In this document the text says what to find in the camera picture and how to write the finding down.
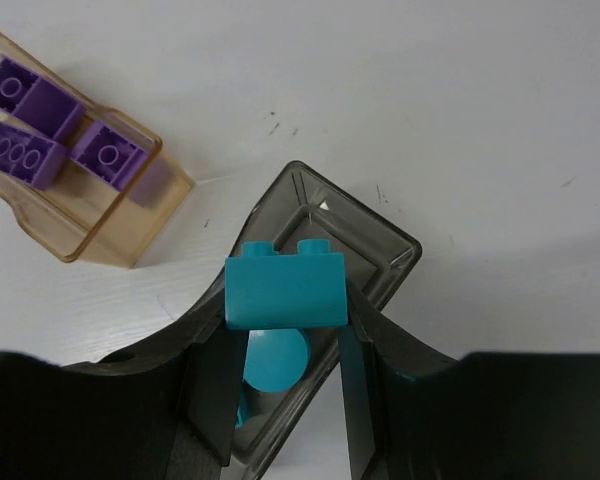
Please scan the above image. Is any purple rounded lego brick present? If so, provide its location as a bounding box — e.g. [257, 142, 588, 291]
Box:
[69, 121, 148, 191]

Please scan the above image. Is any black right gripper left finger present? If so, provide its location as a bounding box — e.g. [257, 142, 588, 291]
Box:
[0, 288, 247, 479]

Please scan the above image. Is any purple square lego brick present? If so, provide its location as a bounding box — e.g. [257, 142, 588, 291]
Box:
[0, 122, 67, 190]

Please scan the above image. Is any teal rounded lego brick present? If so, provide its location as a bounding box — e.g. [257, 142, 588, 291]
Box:
[235, 329, 311, 428]

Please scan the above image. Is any purple round flower lego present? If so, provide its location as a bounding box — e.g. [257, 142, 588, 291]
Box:
[0, 56, 86, 142]

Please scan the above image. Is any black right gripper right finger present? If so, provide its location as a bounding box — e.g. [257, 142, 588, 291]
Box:
[338, 288, 600, 479]

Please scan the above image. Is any teal rectangular lego brick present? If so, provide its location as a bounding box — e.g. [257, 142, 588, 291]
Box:
[224, 239, 348, 330]

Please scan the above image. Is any purple half-round lego brick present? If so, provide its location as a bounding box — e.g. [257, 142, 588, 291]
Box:
[128, 159, 172, 208]

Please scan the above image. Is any orange translucent plastic container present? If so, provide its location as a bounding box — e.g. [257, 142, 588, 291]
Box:
[0, 32, 194, 268]

